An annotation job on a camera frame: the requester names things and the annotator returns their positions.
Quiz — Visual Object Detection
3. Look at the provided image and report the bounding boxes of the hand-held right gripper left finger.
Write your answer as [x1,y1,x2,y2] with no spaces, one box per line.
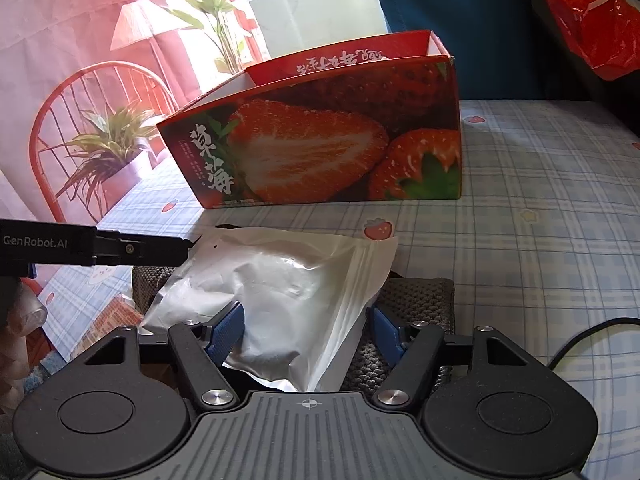
[75,301,246,410]

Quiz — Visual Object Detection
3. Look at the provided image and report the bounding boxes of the red strawberry print cardboard box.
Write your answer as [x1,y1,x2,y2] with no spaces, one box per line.
[156,30,461,209]

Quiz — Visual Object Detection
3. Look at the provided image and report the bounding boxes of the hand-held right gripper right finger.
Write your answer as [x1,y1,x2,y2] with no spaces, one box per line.
[367,305,538,409]

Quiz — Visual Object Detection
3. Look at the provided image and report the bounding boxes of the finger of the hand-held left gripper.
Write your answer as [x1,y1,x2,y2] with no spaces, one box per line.
[94,230,195,267]

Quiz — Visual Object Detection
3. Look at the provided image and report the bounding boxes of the black cable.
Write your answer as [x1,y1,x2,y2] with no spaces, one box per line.
[547,324,640,368]

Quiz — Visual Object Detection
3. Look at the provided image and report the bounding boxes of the orange patterned pack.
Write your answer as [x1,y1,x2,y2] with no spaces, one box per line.
[82,294,146,343]

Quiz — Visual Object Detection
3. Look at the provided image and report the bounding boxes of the white plastic pouch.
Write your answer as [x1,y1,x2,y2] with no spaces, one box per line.
[137,225,399,393]

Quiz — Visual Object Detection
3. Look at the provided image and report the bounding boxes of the blue curtain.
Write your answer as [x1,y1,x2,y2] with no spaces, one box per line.
[363,0,546,101]

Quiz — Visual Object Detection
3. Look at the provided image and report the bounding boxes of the grey knit cloth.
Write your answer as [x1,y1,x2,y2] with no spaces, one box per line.
[131,265,457,391]

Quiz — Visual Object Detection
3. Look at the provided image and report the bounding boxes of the red plastic bag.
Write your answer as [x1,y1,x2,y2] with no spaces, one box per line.
[538,0,640,82]

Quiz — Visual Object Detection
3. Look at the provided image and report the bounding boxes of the person's left hand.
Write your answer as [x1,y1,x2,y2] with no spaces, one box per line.
[0,280,49,341]

